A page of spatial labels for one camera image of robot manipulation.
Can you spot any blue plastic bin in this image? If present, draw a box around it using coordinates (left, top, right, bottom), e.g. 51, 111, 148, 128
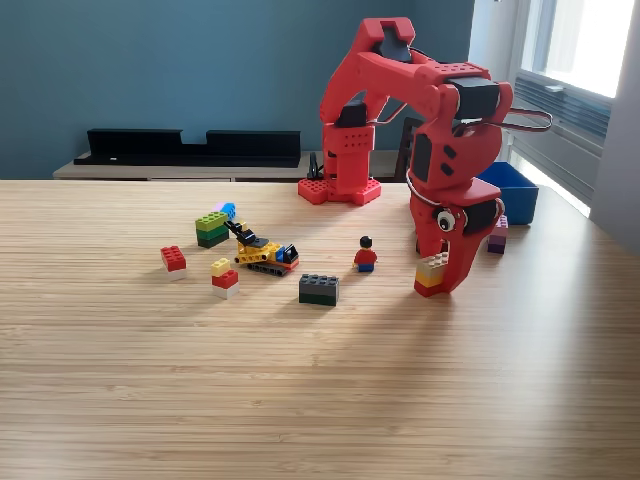
474, 160, 540, 226

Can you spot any black shelf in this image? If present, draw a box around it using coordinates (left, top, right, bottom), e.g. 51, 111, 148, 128
73, 128, 303, 168

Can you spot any yellow toy digger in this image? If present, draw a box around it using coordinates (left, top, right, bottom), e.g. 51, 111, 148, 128
223, 218, 301, 278

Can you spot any toy figure red shirt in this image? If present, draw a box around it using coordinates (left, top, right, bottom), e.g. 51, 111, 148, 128
352, 235, 379, 274

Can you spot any yellow red white brick stack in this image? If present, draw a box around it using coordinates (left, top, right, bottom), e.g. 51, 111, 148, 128
209, 257, 240, 300

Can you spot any tan yellow red brick stack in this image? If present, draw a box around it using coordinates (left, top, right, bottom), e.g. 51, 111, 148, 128
413, 251, 450, 299

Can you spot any dark wooden chair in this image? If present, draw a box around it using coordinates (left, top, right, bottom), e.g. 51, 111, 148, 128
393, 116, 421, 184

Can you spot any pale wooden sideboard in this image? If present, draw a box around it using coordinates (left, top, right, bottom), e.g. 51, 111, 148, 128
52, 149, 404, 184

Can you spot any grey window radiator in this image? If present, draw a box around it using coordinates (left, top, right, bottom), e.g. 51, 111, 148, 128
509, 69, 614, 201

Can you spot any arm servo cable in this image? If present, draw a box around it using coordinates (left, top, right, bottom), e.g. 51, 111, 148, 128
452, 107, 555, 139

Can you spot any pink purple brick stack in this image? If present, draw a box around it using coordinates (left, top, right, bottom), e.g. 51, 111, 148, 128
487, 214, 510, 255

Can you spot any white framed window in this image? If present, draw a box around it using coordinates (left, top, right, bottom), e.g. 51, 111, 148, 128
519, 0, 640, 99

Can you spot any grey dark green brick stack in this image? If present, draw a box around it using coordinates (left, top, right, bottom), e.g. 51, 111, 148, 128
298, 273, 341, 307

